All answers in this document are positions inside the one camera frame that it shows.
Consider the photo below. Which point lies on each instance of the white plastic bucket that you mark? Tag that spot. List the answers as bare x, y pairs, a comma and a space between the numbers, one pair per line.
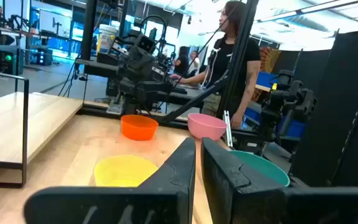
107, 37

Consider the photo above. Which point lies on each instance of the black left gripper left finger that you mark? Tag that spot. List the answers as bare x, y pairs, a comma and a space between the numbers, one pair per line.
154, 205

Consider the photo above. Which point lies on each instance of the ceiling light strip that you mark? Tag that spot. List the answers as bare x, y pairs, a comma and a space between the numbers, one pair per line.
322, 5

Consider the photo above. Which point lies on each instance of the large pink bowl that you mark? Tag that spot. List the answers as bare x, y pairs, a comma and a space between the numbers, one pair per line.
207, 127

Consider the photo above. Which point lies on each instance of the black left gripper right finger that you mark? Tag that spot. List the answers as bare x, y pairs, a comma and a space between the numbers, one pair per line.
244, 202

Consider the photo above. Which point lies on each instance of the black computer tower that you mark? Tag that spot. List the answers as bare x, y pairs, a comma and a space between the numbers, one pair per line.
44, 56

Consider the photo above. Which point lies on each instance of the silver aluminium bracket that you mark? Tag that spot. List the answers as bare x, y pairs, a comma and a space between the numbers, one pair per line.
227, 130

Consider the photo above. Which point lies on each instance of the small yellow bowl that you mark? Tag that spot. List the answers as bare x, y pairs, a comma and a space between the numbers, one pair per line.
120, 171

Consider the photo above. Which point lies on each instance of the small orange bowl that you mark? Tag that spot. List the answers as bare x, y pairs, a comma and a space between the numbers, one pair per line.
138, 129

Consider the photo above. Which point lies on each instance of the black partition panel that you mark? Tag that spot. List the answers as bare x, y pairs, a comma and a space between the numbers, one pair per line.
322, 124

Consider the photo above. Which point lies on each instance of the orange patterned wall hanging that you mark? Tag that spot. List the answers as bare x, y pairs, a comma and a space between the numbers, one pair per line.
269, 59

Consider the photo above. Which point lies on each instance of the computer with green light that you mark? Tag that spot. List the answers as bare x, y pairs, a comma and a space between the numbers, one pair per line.
9, 59

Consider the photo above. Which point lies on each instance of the wall display screen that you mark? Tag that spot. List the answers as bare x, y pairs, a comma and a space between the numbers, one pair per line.
54, 23

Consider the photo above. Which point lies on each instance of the large teal bowl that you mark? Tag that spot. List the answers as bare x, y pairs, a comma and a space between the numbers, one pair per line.
266, 168

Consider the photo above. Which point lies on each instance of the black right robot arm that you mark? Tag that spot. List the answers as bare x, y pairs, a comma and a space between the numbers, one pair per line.
145, 88

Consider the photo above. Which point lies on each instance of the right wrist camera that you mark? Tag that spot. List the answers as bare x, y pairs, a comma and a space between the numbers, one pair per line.
146, 43

